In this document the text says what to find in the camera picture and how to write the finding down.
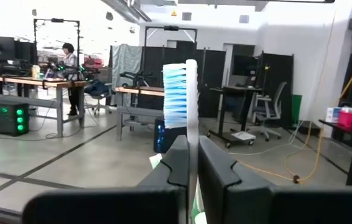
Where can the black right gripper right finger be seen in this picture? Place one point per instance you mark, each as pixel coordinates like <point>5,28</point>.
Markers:
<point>225,193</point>

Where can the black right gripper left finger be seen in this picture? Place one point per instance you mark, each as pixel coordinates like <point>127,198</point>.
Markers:
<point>176,168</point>

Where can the blue and white toothbrush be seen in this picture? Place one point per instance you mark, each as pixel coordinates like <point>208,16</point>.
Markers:
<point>192,102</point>

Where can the black background robot arm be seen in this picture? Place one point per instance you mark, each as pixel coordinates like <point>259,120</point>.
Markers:
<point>135,76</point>

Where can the black computer tower blue lights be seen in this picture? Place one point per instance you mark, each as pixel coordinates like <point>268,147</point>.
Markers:
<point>159,140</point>

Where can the wooden workbench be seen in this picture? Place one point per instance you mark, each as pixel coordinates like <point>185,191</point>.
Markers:
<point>138,91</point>
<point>23,81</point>

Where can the black standing desk on casters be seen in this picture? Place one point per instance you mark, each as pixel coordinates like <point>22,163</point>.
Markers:
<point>246,109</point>

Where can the grey office chair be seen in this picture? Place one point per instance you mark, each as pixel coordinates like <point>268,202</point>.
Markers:
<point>275,102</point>

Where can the green bin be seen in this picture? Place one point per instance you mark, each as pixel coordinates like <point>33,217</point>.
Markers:
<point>296,109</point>

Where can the dark blue office chair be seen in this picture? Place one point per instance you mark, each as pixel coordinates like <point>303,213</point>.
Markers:
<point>98,88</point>

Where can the black partition screens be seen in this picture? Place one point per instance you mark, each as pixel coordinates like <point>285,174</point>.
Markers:
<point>213,62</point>

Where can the grey cloth cover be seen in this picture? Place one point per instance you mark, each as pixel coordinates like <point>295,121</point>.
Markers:
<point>126,62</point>

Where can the white and blue box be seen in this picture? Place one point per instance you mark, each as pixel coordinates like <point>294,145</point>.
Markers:
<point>333,115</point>

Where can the person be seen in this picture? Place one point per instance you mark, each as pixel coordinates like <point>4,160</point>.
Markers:
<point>70,62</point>

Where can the black background robot arms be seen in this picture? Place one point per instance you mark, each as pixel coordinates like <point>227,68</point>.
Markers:
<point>54,67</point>

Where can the small yellow canister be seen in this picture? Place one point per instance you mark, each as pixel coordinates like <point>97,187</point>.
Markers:
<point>35,71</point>

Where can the black computer tower green lights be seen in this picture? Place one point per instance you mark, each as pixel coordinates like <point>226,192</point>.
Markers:
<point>8,118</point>

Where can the black camera gantry frame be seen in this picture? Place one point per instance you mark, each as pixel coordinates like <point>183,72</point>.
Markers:
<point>171,28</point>
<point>56,20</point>

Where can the silver round air duct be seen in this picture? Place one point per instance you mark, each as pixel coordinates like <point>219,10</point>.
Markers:
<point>126,9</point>

